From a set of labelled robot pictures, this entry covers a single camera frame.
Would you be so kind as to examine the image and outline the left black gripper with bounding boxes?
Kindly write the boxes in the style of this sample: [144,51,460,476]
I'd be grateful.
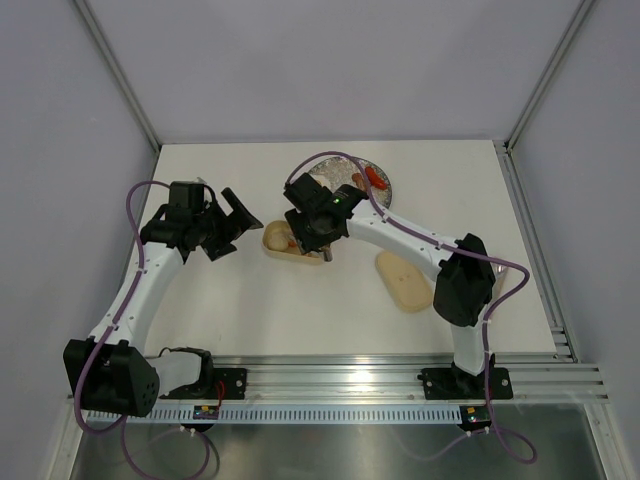
[192,189,262,260]

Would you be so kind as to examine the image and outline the beige lunch box base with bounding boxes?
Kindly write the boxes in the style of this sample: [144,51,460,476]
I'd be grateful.
[262,220,323,266]

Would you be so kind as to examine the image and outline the metal tongs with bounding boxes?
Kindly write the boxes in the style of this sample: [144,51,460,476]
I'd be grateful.
[285,233,333,266]

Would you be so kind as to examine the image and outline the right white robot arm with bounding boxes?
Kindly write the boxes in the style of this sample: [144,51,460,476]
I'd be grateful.
[284,174,495,399]

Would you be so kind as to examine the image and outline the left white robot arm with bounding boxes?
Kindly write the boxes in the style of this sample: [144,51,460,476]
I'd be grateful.
[63,181,263,420]

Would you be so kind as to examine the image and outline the beige lunch box lid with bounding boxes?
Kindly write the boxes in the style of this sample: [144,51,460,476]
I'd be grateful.
[375,251,434,313]

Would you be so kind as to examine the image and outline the round speckled grey plate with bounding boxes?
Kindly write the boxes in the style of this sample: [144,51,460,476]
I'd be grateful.
[306,156,393,208]

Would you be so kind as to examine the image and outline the red sausage toy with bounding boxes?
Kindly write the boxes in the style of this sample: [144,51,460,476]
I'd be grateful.
[365,166,388,191]

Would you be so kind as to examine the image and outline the left circuit board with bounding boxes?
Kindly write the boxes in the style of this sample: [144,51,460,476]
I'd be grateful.
[193,405,219,421]

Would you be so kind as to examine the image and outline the circuit board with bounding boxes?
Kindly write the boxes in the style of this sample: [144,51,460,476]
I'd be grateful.
[193,405,219,421]
[459,406,492,432]

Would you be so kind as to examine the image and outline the clear plastic tongs holder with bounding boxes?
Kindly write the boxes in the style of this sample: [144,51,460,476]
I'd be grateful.
[492,264,509,293]

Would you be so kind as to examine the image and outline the right circuit board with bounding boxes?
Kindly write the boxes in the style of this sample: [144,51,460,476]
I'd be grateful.
[459,406,492,432]

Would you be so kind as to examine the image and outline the right black camera box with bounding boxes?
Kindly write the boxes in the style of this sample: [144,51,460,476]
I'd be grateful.
[283,173,332,212]

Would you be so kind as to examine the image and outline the black camera box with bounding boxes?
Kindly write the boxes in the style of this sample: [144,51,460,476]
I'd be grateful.
[168,181,205,214]
[283,173,332,212]

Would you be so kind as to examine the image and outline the left black camera box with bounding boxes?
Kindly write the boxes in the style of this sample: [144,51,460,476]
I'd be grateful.
[168,181,205,214]

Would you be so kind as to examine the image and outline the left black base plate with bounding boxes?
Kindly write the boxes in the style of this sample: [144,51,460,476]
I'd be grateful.
[161,367,248,401]

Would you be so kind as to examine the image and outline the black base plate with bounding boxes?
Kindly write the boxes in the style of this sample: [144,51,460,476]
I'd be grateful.
[161,367,248,401]
[417,365,514,400]

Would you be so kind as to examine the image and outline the aluminium front rail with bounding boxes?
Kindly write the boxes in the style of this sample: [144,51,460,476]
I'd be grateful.
[214,355,610,404]

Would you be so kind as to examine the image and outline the aluminium rail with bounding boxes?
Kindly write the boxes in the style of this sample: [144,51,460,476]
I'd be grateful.
[493,140,581,363]
[214,355,610,404]

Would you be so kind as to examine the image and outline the white slotted cable duct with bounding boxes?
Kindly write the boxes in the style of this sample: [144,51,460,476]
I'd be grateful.
[87,404,464,424]

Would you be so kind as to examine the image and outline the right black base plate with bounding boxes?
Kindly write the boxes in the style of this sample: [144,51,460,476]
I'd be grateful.
[417,365,514,400]

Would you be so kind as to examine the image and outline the right aluminium frame post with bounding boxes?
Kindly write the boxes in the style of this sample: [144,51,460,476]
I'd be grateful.
[504,0,599,154]

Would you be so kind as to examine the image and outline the aluminium frame post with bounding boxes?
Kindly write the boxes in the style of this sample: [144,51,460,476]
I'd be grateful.
[70,0,162,156]
[504,0,599,154]

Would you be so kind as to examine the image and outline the left aluminium frame post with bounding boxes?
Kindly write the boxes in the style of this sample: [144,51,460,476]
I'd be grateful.
[70,0,162,156]

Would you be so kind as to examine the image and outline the right side aluminium rail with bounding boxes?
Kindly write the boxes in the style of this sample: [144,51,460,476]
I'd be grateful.
[493,140,581,363]

